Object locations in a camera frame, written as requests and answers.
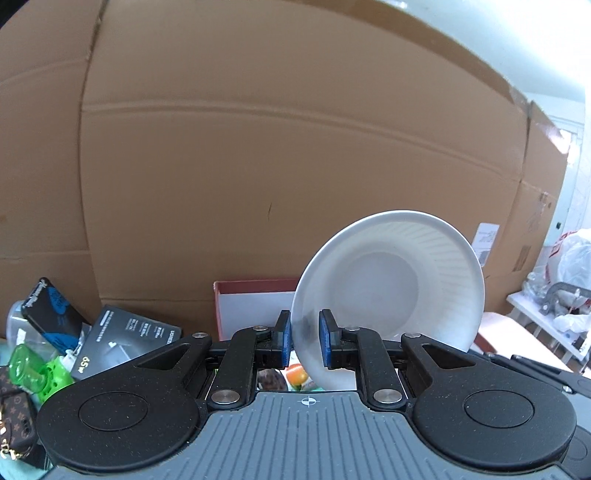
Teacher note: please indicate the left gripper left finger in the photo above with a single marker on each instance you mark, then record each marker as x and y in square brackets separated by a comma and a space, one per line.
[259, 347]

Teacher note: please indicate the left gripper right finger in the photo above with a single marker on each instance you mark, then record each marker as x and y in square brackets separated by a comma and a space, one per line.
[346, 348]

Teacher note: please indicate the white plastic bowl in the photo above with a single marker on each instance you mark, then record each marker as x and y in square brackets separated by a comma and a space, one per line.
[393, 272]

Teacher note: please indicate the brown monogram phone case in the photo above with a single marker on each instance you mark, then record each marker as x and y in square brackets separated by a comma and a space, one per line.
[18, 432]

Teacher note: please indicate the dark red cardboard box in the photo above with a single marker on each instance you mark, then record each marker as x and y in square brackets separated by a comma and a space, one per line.
[254, 309]

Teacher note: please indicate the white side table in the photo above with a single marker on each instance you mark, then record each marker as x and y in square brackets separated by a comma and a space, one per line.
[569, 346]

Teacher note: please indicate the black charger box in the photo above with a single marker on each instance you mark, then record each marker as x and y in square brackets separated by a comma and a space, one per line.
[118, 336]

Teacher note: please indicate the white plastic bag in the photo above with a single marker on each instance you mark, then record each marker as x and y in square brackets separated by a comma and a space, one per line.
[561, 288]

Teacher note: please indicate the black blue card package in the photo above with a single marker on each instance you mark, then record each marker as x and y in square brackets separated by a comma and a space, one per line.
[54, 317]

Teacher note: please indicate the brown cardboard surround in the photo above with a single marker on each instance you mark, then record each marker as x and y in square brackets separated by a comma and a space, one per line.
[152, 148]

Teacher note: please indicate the green mosquito repellent device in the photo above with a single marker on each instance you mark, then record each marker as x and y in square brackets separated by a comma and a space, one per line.
[30, 372]

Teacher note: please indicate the teal cloth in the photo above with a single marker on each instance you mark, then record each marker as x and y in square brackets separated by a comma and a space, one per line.
[16, 470]

